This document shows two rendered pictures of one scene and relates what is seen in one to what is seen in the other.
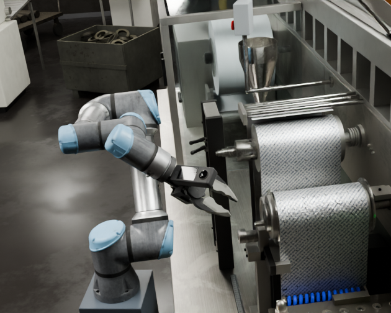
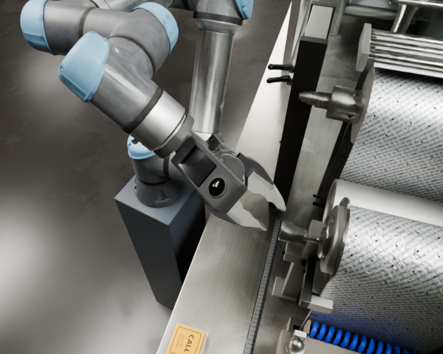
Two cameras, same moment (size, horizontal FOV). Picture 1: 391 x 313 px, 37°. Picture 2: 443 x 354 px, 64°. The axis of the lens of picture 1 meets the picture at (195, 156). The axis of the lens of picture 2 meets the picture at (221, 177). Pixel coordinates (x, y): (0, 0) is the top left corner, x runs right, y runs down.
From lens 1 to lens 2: 1.05 m
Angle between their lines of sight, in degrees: 30
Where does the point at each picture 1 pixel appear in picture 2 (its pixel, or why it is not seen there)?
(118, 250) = (153, 165)
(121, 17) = not seen: outside the picture
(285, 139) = (415, 116)
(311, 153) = not seen: outside the picture
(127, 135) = (91, 63)
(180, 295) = (213, 225)
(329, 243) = (405, 312)
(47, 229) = (189, 60)
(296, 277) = (335, 315)
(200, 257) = not seen: hidden behind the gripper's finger
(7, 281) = not seen: hidden behind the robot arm
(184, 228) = (258, 136)
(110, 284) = (145, 189)
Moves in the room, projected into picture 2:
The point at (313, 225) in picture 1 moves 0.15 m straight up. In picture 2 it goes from (392, 290) to (439, 244)
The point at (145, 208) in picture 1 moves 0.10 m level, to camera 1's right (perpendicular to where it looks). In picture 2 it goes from (195, 128) to (233, 138)
